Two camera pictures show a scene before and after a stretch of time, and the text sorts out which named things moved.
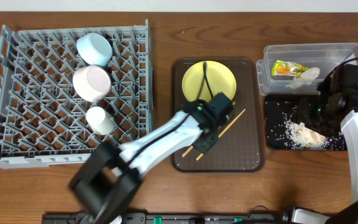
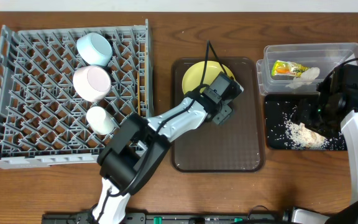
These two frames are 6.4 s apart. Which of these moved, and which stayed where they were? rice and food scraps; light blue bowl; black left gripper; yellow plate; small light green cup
Moved: black left gripper
Stayed: yellow plate; small light green cup; rice and food scraps; light blue bowl
